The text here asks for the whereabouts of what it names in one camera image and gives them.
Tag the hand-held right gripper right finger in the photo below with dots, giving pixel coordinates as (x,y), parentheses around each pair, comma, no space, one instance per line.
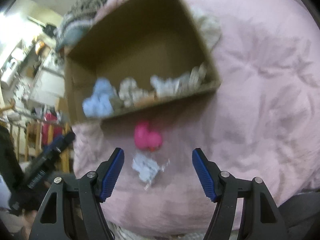
(203,177)

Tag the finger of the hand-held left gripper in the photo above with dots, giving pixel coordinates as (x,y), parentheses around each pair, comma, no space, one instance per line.
(65,140)

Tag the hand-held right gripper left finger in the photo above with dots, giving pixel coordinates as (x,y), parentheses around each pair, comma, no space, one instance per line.
(112,176)

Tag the clear plastic packet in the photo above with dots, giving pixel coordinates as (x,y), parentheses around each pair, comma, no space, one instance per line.
(146,167)

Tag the pink rubber duck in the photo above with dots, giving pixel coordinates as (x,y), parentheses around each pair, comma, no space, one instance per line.
(146,137)

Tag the light blue plush heart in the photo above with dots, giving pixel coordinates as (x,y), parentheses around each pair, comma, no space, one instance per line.
(98,100)

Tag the beige lace scrunchie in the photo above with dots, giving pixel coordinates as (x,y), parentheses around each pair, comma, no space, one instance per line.
(130,91)

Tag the brown cardboard box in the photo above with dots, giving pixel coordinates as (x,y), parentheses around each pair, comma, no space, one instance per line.
(140,55)

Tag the red bag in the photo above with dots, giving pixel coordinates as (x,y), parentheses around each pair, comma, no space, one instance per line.
(51,127)

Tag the yellow wooden rack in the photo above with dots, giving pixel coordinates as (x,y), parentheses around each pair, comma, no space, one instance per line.
(32,135)

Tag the white washing machine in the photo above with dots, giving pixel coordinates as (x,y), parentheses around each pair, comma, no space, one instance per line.
(47,82)

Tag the pink blanket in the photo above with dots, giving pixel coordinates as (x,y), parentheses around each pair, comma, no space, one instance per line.
(262,92)

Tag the grey cloth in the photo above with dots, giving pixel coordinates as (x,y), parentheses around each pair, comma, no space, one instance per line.
(300,217)

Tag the grey blue fleece blanket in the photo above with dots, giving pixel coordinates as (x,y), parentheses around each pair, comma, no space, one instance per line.
(68,35)

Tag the patterned knit blanket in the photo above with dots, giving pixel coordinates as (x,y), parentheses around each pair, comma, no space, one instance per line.
(85,5)

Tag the white crumpled cloth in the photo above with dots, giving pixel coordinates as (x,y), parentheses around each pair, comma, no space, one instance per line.
(208,27)

